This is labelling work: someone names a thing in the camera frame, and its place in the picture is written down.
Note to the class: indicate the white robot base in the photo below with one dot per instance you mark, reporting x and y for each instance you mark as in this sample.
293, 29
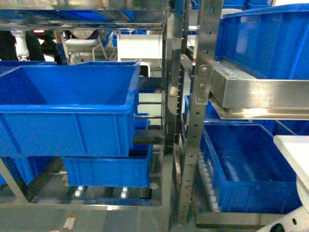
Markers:
295, 150

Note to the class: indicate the big blue target bin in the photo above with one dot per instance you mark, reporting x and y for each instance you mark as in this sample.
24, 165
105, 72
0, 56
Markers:
68, 111

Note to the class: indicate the white cabinet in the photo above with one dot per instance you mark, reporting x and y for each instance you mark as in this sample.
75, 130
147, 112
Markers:
137, 46

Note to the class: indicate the blue bin behind target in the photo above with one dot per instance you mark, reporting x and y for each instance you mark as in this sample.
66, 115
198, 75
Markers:
108, 63

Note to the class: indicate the office chair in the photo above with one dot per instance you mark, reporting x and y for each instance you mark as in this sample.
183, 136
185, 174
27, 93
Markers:
88, 41

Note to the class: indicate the blue bin lower right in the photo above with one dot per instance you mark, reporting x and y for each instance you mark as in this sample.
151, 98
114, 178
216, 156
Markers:
248, 172

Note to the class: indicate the large blue bin right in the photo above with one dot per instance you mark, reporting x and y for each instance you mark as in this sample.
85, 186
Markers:
268, 43

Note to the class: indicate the steel shelf front rail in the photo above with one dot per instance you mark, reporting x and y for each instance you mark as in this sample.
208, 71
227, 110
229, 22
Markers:
236, 94

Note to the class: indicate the steel shelf rail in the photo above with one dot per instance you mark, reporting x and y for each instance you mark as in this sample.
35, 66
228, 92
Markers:
81, 19
236, 94

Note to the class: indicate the steel shelf upright post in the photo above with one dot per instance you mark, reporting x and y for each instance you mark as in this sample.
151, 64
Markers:
207, 31

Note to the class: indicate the upper steel shelf rail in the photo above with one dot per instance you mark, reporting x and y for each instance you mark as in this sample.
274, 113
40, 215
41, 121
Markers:
81, 19

